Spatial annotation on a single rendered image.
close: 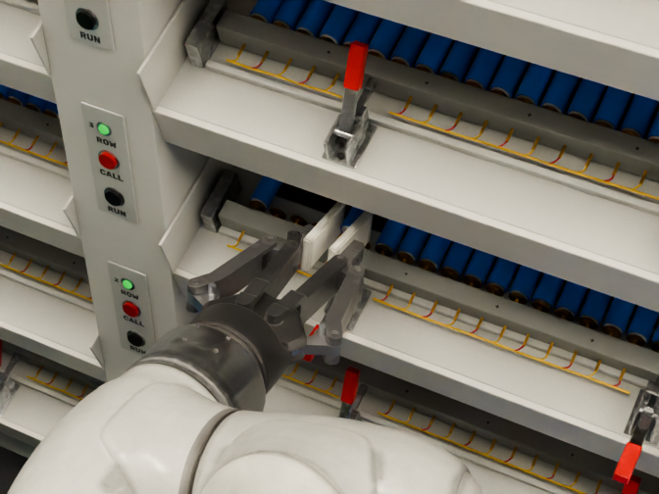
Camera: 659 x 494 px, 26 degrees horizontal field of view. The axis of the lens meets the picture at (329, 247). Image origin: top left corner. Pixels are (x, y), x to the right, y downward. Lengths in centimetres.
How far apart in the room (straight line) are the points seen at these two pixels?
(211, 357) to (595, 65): 32
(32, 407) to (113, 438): 78
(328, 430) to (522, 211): 29
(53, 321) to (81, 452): 62
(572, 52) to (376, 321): 38
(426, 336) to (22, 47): 41
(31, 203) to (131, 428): 49
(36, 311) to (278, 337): 51
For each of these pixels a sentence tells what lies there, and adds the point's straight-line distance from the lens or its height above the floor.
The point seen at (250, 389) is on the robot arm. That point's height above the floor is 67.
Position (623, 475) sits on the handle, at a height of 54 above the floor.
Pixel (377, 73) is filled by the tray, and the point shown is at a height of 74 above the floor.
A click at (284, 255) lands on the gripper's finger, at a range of 112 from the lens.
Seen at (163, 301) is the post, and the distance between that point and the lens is 130.
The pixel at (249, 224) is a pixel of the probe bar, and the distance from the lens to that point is 124.
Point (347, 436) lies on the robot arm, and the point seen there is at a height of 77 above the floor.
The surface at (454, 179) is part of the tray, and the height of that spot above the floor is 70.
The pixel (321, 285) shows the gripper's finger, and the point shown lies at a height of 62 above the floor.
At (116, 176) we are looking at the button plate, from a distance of 121.
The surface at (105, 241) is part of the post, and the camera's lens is 129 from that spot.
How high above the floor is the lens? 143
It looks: 47 degrees down
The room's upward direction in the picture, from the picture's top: straight up
